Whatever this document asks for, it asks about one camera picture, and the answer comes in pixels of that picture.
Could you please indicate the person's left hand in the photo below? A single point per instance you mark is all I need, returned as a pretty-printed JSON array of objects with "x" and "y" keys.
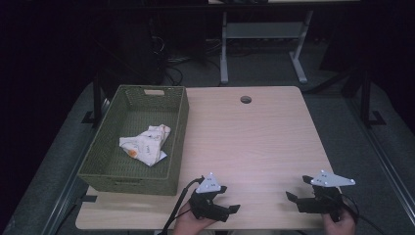
[{"x": 187, "y": 225}]

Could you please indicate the green woven basket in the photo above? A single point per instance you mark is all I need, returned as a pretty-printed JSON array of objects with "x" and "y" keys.
[{"x": 107, "y": 169}]

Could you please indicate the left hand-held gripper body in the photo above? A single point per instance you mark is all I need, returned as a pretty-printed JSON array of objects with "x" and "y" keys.
[{"x": 204, "y": 204}]

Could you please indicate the grey metal desk frame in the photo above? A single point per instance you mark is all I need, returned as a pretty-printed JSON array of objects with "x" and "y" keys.
[{"x": 261, "y": 31}]

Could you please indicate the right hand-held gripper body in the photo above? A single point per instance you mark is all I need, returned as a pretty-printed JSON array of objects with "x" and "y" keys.
[{"x": 321, "y": 202}]

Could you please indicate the white orange snack packet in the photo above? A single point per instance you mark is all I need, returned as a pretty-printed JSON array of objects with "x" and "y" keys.
[{"x": 145, "y": 147}]

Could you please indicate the black tape strip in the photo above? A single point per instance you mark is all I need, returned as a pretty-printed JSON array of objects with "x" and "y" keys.
[{"x": 88, "y": 198}]

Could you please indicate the black metal stand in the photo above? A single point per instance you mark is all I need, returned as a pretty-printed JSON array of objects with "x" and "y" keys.
[
  {"x": 366, "y": 101},
  {"x": 97, "y": 101}
]

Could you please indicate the person's right hand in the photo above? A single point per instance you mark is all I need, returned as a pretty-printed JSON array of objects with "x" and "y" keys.
[{"x": 342, "y": 226}]

